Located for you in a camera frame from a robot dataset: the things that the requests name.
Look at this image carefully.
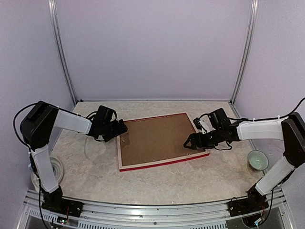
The green ceramic bowl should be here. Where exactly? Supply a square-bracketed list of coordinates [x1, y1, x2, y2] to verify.
[247, 150, 269, 171]

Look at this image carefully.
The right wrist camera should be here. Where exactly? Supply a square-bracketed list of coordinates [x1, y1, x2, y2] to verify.
[193, 117, 210, 134]

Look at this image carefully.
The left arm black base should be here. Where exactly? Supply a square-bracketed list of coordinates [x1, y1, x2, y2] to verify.
[41, 199, 83, 218]

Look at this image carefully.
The aluminium corner post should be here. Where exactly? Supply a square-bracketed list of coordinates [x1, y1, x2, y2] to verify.
[48, 0, 78, 105]
[230, 0, 259, 106]

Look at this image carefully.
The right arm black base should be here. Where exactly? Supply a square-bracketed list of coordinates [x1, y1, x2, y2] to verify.
[227, 198, 269, 217]

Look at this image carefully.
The left aluminium corner post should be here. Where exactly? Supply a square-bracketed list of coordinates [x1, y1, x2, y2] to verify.
[48, 0, 78, 105]

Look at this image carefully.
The right aluminium corner post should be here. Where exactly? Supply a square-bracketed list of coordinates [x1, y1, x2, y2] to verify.
[230, 0, 259, 106]

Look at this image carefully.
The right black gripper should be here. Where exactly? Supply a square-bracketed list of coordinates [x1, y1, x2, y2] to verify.
[183, 127, 224, 150]

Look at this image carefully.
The front aluminium rail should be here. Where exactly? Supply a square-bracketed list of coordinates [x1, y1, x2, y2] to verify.
[23, 188, 293, 229]

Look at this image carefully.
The brown backing board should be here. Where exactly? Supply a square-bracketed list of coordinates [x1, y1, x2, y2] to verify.
[119, 114, 203, 167]

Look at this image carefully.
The red wooden picture frame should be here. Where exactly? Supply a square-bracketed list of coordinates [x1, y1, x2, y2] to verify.
[116, 112, 211, 172]

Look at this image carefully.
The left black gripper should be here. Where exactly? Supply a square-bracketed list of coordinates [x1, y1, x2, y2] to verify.
[102, 119, 128, 142]

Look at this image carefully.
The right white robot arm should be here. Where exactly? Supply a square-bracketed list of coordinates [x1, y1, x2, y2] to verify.
[183, 99, 305, 212]

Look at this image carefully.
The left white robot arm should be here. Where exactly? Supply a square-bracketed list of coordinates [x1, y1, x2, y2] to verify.
[14, 101, 128, 212]

